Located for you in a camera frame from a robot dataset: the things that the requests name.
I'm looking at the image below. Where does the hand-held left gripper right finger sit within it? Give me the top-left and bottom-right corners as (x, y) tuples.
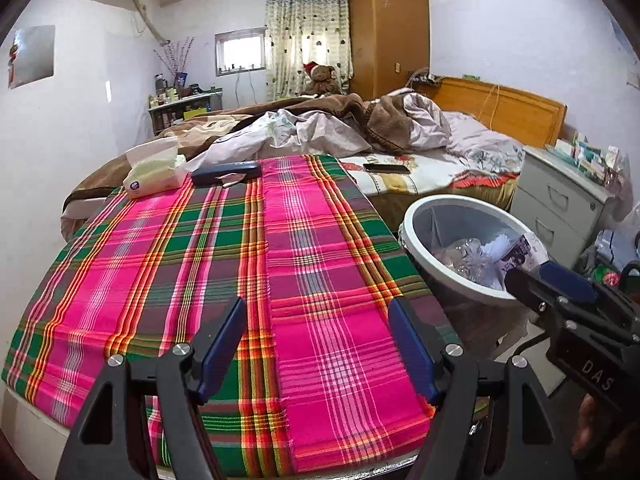
(387, 297), (581, 480)

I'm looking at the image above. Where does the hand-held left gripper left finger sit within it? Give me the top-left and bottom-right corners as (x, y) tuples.
(54, 296), (247, 480)

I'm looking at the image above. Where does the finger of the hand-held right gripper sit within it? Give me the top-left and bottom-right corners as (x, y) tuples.
(503, 266), (640, 347)
(539, 260), (640, 332)

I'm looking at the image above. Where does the pink white paper packet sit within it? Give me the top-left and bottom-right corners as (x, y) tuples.
(501, 233), (540, 276)

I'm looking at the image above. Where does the clear plastic package red label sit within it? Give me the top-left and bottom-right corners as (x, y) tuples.
(435, 237), (498, 286)

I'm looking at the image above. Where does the white round trash bin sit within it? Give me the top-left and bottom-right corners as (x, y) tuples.
(401, 195), (551, 346)

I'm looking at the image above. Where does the person's right hand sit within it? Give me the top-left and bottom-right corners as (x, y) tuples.
(571, 393), (640, 462)

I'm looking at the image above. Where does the red green wrapped item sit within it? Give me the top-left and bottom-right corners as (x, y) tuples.
(590, 264), (623, 287)

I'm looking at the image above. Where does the grey drawer cabinet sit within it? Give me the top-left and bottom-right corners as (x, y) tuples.
(510, 145), (618, 271)

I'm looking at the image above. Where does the pink green plaid tablecloth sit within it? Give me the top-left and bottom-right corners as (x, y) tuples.
(0, 154), (466, 478)

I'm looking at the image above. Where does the pile of small boxes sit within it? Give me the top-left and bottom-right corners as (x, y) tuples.
(547, 130), (631, 186)

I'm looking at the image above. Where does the floral bed sheet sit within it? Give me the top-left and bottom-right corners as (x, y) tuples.
(340, 152), (521, 221)

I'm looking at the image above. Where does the pale pink floral quilt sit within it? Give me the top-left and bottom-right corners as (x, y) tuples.
(442, 111), (525, 173)

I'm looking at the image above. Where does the wooden bed headboard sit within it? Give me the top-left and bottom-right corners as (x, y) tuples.
(430, 76), (568, 148)

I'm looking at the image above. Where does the dark blue glasses case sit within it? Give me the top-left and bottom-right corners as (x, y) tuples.
(190, 160), (262, 187)

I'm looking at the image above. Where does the black smartphone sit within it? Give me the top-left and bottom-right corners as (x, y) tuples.
(363, 162), (412, 176)

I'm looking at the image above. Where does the green white tissue pack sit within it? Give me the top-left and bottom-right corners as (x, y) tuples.
(122, 136), (188, 198)

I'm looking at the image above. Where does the brown blanket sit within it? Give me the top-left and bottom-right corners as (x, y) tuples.
(60, 91), (426, 242)

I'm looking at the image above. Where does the pale lilac duvet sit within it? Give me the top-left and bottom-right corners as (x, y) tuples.
(187, 89), (453, 171)

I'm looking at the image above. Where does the cluttered white shelf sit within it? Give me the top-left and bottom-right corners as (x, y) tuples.
(147, 72), (225, 136)

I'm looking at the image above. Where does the teddy bear with red hat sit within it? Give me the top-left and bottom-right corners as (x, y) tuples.
(301, 61), (341, 97)

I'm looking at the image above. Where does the wooden wardrobe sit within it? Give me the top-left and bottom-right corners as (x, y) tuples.
(348, 0), (432, 102)

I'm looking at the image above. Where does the dried branch bouquet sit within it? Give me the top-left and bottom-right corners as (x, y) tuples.
(154, 36), (196, 78)

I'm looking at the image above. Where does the small window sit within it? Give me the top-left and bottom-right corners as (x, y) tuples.
(215, 27), (267, 73)

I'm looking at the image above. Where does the air conditioner pipe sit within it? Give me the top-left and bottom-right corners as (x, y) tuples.
(135, 0), (173, 46)

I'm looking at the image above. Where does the patterned curtain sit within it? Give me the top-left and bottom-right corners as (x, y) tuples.
(264, 0), (355, 101)

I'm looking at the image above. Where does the red hanging ornament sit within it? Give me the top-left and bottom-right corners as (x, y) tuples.
(6, 42), (21, 86)

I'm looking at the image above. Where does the silver wall panel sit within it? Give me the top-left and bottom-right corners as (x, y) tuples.
(9, 25), (56, 90)

